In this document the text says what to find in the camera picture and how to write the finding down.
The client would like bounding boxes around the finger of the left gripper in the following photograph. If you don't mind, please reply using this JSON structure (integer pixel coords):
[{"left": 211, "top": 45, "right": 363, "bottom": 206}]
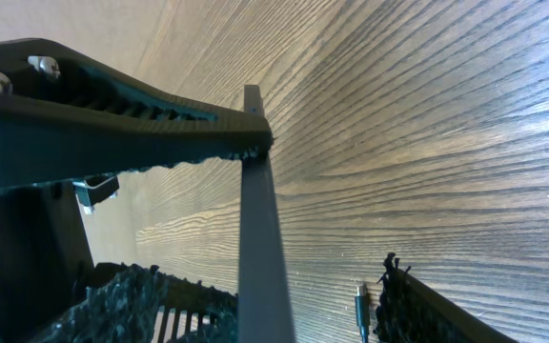
[
  {"left": 0, "top": 39, "right": 274, "bottom": 192},
  {"left": 30, "top": 263, "right": 238, "bottom": 343}
]

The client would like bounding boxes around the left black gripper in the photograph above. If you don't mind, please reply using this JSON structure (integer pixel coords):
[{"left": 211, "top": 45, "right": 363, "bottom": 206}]
[{"left": 0, "top": 181, "right": 120, "bottom": 342}]

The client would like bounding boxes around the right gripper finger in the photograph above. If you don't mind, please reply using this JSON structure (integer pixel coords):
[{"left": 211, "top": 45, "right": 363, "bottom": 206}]
[{"left": 373, "top": 252, "right": 516, "bottom": 343}]

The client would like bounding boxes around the smartphone with light screen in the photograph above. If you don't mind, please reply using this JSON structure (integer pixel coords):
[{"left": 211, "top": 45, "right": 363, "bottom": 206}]
[{"left": 236, "top": 84, "right": 297, "bottom": 343}]

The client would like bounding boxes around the black charging cable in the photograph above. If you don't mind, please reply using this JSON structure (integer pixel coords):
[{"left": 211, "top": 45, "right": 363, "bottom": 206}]
[{"left": 354, "top": 283, "right": 372, "bottom": 343}]

